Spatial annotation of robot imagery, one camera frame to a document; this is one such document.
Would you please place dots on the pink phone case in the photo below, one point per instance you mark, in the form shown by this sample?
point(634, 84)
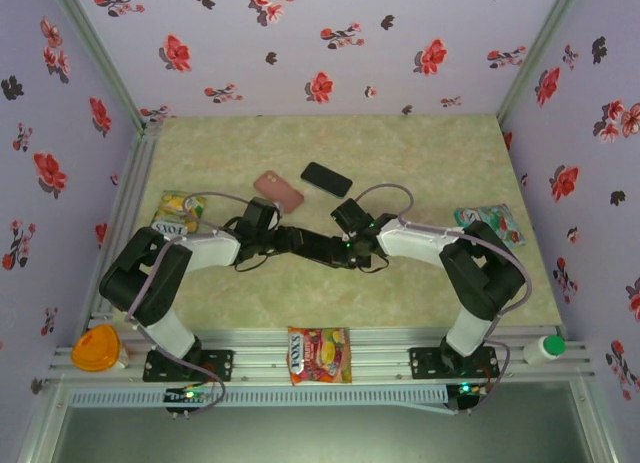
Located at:
point(277, 190)

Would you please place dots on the white bottle green cap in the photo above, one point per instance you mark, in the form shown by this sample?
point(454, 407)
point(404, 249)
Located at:
point(537, 352)

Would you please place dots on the black smartphone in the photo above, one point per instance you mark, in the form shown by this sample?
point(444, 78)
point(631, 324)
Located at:
point(326, 178)

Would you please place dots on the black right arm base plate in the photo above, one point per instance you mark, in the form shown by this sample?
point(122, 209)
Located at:
point(422, 363)

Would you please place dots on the aluminium side rail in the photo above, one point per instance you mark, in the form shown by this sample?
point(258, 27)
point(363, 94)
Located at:
point(140, 158)

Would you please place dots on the yellow Fox's candy bag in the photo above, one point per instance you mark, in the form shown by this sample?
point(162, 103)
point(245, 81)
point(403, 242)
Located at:
point(172, 210)

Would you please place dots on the grey metal panel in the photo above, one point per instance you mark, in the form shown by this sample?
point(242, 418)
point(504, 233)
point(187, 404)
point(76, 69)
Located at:
point(320, 438)

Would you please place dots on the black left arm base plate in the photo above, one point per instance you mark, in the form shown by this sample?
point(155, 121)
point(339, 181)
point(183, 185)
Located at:
point(222, 365)

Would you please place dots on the orange lid plastic container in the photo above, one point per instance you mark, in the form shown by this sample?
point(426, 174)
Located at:
point(95, 350)

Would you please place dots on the aluminium corner post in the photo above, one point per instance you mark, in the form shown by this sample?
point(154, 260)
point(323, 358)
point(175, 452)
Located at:
point(97, 53)
point(539, 53)

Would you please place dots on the red Fox's candy bag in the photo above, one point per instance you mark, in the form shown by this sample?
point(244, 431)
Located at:
point(320, 355)

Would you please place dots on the teal Fox's candy bag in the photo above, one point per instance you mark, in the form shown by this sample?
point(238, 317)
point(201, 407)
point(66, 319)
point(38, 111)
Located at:
point(510, 228)

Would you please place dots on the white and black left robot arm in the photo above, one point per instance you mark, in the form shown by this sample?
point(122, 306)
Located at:
point(145, 278)

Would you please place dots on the aluminium frame beam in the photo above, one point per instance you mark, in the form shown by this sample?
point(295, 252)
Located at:
point(44, 425)
point(600, 433)

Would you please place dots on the long aluminium mounting rail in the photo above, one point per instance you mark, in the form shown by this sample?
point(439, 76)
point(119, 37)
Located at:
point(260, 358)

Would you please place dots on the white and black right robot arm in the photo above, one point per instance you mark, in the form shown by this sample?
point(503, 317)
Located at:
point(480, 273)

